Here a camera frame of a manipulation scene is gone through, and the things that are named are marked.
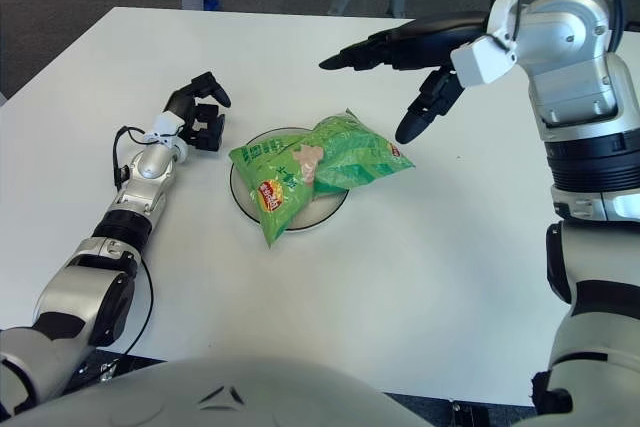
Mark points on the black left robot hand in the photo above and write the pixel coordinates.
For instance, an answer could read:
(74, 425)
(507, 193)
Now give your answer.
(207, 134)

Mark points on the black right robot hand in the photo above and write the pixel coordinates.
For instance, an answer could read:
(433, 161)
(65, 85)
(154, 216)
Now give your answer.
(430, 42)

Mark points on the green potato chips bag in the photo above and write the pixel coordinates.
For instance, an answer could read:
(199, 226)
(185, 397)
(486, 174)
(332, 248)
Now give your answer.
(350, 152)

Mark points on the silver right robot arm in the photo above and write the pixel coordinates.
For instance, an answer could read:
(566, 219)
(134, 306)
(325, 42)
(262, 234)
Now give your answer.
(575, 72)

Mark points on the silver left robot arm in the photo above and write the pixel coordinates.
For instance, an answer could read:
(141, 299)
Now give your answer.
(150, 167)

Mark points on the white plate with black rim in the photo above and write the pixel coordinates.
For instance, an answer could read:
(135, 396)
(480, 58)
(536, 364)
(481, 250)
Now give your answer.
(242, 192)

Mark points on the grey robot torso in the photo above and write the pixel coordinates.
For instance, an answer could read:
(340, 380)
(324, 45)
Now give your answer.
(225, 387)

